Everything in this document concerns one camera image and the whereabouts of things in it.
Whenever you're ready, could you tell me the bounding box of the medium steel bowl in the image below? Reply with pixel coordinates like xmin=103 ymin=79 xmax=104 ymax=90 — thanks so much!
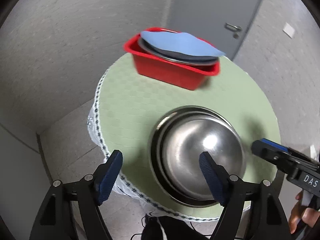
xmin=149 ymin=106 xmax=246 ymax=207

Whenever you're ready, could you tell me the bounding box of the large steel bowl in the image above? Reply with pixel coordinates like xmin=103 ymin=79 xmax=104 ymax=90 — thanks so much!
xmin=138 ymin=37 xmax=219 ymax=66

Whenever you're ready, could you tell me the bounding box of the blue square plate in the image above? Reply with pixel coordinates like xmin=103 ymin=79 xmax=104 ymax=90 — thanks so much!
xmin=140 ymin=31 xmax=225 ymax=57

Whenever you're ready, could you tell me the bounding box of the person's right hand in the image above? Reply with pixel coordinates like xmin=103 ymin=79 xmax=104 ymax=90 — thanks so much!
xmin=289 ymin=191 xmax=319 ymax=234

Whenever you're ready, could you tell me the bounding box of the white lace tablecloth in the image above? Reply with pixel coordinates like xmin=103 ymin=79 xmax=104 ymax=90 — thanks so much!
xmin=87 ymin=67 xmax=251 ymax=223

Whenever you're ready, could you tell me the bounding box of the green round table mat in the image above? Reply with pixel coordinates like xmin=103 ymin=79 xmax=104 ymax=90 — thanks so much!
xmin=92 ymin=53 xmax=281 ymax=222

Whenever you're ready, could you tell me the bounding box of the red plastic basin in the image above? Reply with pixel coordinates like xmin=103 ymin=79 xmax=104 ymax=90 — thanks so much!
xmin=123 ymin=27 xmax=220 ymax=90

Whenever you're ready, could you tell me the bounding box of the grey door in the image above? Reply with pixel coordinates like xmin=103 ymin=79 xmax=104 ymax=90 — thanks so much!
xmin=166 ymin=0 xmax=262 ymax=60

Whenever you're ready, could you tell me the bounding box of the white light switch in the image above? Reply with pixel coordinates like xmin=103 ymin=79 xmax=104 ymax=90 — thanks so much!
xmin=283 ymin=23 xmax=295 ymax=38

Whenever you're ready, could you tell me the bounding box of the metal door handle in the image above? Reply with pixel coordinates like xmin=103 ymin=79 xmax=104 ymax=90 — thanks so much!
xmin=225 ymin=23 xmax=242 ymax=39

